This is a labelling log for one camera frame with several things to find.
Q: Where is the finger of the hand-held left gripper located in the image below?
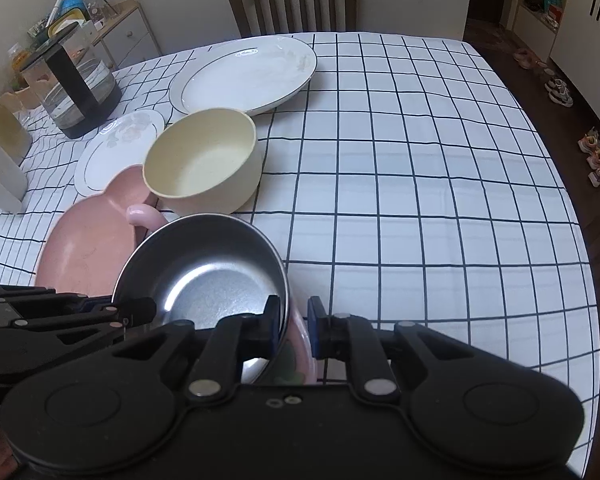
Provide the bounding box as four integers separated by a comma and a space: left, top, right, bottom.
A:
0, 284, 157, 331
0, 321, 128, 357

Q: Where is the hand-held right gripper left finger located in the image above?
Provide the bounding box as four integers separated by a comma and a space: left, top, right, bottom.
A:
111, 296, 283, 402

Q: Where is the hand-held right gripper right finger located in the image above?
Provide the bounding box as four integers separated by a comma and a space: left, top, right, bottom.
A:
306, 296, 481, 407

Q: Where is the pink gourd-shaped plate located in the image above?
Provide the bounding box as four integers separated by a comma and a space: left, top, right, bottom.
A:
34, 165, 161, 298

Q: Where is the stainless steel bowl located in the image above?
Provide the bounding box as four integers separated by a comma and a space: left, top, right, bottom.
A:
111, 213, 291, 386

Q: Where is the person's left hand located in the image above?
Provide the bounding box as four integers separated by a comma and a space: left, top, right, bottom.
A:
0, 429, 20, 480

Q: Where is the small floral white plate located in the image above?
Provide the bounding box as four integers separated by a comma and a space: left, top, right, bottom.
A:
74, 109, 166, 197

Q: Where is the white pitcher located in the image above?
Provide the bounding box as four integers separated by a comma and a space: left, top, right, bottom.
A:
0, 137, 29, 213

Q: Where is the white grid-pattern tablecloth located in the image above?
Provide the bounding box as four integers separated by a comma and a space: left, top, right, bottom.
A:
0, 32, 600, 461

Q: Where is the cream bowl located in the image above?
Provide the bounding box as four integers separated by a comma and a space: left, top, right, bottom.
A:
143, 107, 258, 217

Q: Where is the yellow translucent container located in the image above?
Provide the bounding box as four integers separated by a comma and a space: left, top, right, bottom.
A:
0, 91, 33, 166

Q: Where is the large white plate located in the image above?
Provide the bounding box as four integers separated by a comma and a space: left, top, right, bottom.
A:
168, 35, 318, 117

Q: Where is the amber glass jar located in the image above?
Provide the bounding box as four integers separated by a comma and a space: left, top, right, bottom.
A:
7, 42, 32, 72

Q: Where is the blue and yellow container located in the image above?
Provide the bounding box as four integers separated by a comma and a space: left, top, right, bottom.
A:
46, 0, 90, 40

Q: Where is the white open shelf unit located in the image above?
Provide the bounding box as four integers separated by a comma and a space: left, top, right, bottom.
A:
511, 0, 571, 61

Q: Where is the glass kettle with black handle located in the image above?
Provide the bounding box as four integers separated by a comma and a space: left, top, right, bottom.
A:
20, 21, 122, 140

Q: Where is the white cabinet with black handles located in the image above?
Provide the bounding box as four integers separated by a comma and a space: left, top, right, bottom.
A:
550, 0, 600, 131

